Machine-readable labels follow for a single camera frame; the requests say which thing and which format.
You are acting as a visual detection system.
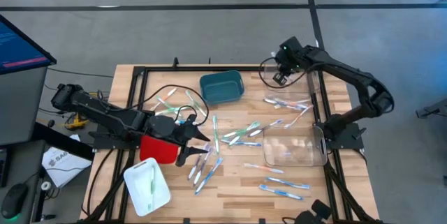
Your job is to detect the teal plastic bin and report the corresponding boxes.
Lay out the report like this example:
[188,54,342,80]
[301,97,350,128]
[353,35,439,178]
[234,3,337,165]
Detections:
[199,69,245,105]

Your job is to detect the white plastic bin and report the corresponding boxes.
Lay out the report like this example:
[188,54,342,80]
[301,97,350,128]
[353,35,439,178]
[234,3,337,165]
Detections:
[123,157,172,217]

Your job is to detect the blue screen monitor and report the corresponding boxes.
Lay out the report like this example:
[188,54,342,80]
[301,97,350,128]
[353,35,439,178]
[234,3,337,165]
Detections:
[0,14,57,75]

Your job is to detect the white printed paper sheet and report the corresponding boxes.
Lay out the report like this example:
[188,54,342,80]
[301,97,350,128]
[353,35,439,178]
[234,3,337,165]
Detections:
[41,146,92,188]

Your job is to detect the red plastic bin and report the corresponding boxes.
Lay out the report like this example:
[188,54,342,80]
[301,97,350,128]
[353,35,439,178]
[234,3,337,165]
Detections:
[139,133,179,165]

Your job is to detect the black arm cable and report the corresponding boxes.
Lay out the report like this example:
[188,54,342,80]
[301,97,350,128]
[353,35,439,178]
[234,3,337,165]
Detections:
[127,84,210,127]
[258,56,310,90]

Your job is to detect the yellow cable bundle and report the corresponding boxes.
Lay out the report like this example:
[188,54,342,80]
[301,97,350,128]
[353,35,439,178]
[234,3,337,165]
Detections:
[64,114,90,130]

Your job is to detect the black stand leg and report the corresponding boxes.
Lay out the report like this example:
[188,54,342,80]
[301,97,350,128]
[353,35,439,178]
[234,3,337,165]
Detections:
[415,98,447,119]

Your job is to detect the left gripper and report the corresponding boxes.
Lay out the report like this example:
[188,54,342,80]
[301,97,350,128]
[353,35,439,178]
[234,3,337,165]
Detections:
[163,114,212,167]

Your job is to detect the black computer mouse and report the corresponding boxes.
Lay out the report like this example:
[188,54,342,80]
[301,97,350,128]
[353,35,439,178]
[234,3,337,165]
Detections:
[1,183,29,221]

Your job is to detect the clear plastic bin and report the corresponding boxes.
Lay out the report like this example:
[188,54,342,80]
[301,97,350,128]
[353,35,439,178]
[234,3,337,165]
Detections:
[262,64,321,103]
[262,126,328,167]

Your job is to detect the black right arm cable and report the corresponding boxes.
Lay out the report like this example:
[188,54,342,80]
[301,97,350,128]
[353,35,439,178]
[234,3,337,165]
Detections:
[258,56,310,90]

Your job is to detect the black floor cable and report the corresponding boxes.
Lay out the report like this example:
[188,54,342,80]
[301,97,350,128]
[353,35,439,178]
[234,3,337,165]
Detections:
[47,66,115,78]

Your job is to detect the black device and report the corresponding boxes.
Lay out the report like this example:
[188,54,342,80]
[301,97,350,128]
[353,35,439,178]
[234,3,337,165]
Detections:
[281,199,332,224]

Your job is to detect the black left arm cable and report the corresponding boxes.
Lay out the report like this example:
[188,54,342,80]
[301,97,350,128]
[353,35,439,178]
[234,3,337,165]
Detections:
[127,84,210,127]

